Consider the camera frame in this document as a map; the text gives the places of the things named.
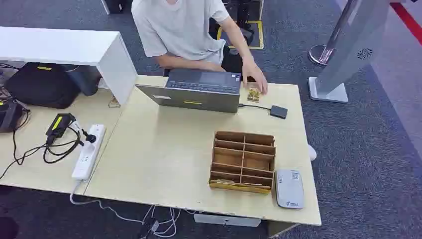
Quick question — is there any gold patterned card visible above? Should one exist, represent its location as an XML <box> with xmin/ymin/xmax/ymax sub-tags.
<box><xmin>247</xmin><ymin>87</ymin><xmax>261</xmax><ymax>103</ymax></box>

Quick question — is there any grey open laptop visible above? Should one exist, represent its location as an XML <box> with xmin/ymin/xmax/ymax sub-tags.
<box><xmin>135</xmin><ymin>69</ymin><xmax>242</xmax><ymax>115</ymax></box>

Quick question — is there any wooden divided card box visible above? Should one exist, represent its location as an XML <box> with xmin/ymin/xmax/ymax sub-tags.
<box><xmin>209</xmin><ymin>130</ymin><xmax>277</xmax><ymax>195</ymax></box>

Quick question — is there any person's left hand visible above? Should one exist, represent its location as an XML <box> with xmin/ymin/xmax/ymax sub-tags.
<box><xmin>241</xmin><ymin>58</ymin><xmax>268</xmax><ymax>95</ymax></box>

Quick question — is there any person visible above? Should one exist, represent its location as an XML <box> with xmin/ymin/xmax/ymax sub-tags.
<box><xmin>131</xmin><ymin>0</ymin><xmax>268</xmax><ymax>95</ymax></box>

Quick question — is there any grey white flat device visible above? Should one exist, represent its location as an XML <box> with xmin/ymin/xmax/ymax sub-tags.
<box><xmin>274</xmin><ymin>169</ymin><xmax>305</xmax><ymax>210</ymax></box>

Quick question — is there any black plug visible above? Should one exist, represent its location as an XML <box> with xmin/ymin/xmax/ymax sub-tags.
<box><xmin>81</xmin><ymin>128</ymin><xmax>97</xmax><ymax>144</ymax></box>

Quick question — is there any white power strip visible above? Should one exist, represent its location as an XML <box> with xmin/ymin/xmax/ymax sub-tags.
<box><xmin>71</xmin><ymin>123</ymin><xmax>106</xmax><ymax>181</ymax></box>

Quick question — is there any black power adapter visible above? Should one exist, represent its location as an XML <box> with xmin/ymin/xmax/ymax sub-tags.
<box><xmin>45</xmin><ymin>113</ymin><xmax>77</xmax><ymax>138</ymax></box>

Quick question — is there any white raised shelf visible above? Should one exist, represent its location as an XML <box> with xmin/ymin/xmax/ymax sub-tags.
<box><xmin>0</xmin><ymin>26</ymin><xmax>138</xmax><ymax>106</ymax></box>

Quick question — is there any grey standing kiosk panel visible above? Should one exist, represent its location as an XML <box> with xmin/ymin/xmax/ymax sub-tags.
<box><xmin>308</xmin><ymin>0</ymin><xmax>393</xmax><ymax>104</ymax></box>

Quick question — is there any black bag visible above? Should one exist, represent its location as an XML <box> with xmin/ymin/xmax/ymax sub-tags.
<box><xmin>5</xmin><ymin>62</ymin><xmax>82</xmax><ymax>110</ymax></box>

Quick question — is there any black reader cable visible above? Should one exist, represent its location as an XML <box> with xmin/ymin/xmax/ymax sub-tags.
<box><xmin>238</xmin><ymin>103</ymin><xmax>272</xmax><ymax>111</ymax></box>

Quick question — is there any grey bracket under desk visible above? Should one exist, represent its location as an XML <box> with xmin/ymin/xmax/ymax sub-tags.
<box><xmin>193</xmin><ymin>213</ymin><xmax>262</xmax><ymax>228</ymax></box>

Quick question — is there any white power strip cable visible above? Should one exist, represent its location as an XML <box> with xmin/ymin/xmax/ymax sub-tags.
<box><xmin>69</xmin><ymin>179</ymin><xmax>197</xmax><ymax>239</ymax></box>

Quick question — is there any chrome stanchion post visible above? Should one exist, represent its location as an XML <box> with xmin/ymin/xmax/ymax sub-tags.
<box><xmin>308</xmin><ymin>0</ymin><xmax>360</xmax><ymax>67</ymax></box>

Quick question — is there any black adapter cable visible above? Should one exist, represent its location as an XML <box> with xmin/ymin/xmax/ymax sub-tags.
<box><xmin>0</xmin><ymin>114</ymin><xmax>85</xmax><ymax>180</ymax></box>

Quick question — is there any black device with strap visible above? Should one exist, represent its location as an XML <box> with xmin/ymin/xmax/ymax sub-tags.
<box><xmin>0</xmin><ymin>100</ymin><xmax>24</xmax><ymax>134</ymax></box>

